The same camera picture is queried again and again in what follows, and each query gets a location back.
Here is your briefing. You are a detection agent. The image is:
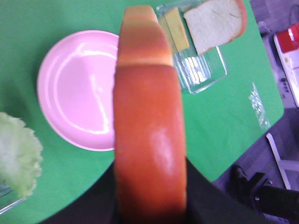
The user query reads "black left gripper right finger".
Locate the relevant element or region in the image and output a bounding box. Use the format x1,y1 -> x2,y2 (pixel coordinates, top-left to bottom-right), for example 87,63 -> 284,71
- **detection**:
185,159 -> 264,224

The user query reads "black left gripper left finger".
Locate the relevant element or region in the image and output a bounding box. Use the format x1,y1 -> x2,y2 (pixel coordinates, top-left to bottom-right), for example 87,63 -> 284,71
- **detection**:
41,163 -> 117,224

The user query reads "toy bread slice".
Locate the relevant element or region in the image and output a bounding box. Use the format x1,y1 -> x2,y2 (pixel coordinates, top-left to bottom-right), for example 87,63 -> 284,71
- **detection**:
113,5 -> 187,224
184,0 -> 247,55

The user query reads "toy lettuce leaf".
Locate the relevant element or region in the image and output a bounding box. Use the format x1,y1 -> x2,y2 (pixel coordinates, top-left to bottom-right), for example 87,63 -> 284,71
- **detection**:
0,112 -> 43,198

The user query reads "yellow toy cheese slice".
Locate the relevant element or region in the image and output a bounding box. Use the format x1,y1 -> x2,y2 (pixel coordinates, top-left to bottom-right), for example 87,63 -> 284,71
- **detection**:
164,7 -> 190,53

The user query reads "black equipment on floor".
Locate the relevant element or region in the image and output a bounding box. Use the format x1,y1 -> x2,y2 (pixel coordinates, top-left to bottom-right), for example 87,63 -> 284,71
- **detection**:
230,164 -> 299,224

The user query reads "green tablecloth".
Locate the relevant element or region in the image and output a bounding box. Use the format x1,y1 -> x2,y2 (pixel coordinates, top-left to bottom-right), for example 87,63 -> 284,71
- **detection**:
0,0 -> 284,224

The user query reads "left clear plastic tray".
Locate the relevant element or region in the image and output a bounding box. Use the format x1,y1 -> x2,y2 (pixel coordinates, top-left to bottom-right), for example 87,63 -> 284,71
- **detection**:
0,183 -> 27,214

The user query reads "clear plastic tray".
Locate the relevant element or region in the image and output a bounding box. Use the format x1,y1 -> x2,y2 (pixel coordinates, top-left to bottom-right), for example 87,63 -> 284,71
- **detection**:
0,183 -> 27,214
156,0 -> 228,94

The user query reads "clear tape patch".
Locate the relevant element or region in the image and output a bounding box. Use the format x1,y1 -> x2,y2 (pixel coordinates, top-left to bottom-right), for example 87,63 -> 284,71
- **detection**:
248,82 -> 271,131

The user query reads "pink round plate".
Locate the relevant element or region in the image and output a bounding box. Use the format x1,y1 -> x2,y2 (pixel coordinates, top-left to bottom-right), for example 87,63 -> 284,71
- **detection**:
37,30 -> 119,151

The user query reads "right clear plastic tray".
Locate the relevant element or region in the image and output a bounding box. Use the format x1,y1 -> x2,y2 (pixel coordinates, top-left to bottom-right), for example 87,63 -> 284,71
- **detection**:
156,0 -> 228,94

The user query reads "white red box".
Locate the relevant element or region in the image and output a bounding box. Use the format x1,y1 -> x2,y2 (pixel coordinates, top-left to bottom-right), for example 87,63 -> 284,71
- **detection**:
273,22 -> 299,107

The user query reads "white frame on floor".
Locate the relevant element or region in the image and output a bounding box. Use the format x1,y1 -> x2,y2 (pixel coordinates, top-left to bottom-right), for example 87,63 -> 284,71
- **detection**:
266,133 -> 299,190

